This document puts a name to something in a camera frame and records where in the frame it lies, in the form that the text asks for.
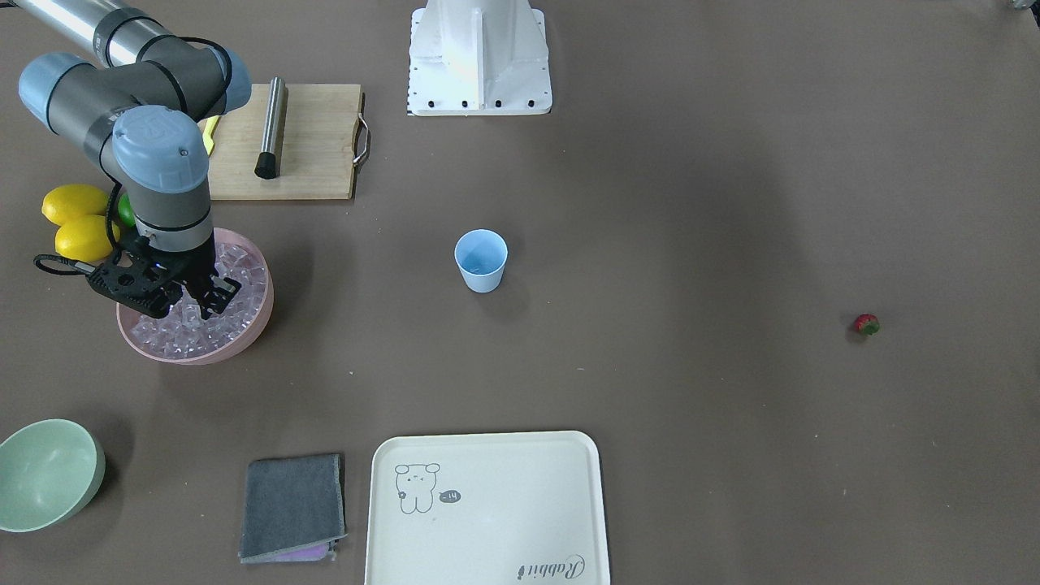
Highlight green lime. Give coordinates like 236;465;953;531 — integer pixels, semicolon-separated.
116;192;135;228

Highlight cream rabbit tray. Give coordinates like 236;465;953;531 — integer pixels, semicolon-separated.
365;431;612;584

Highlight yellow plastic knife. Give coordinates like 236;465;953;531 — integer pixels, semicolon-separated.
201;115;222;156

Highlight green bowl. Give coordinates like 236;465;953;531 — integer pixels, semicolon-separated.
1;418;106;533

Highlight yellow lemon lower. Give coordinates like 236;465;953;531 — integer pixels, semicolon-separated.
54;214;114;262

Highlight folded grey cloth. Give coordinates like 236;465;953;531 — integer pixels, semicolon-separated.
238;454;348;564

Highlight light blue plastic cup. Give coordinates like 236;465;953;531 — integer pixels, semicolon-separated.
453;228;509;293

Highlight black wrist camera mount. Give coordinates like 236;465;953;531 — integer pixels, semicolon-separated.
84;236;189;319

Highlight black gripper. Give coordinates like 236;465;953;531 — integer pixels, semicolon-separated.
171;233;241;319

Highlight clear ice cubes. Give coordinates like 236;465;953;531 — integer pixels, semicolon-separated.
130;240;269;358

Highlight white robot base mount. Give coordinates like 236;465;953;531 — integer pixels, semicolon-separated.
406;1;553;116

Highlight yellow lemon upper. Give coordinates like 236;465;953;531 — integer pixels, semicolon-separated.
41;183;109;227

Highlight yellow lemon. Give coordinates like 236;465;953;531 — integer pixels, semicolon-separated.
41;183;109;227
54;214;114;262

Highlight wooden cutting board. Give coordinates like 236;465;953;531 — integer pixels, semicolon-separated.
208;83;371;201

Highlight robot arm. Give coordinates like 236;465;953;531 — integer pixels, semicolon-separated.
11;1;252;319

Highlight pink bowl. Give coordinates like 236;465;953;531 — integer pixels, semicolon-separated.
115;227;275;366

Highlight red strawberry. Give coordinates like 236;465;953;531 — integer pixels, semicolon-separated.
853;314;881;336

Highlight steel muddler black tip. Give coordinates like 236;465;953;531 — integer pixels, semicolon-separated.
255;76;288;180

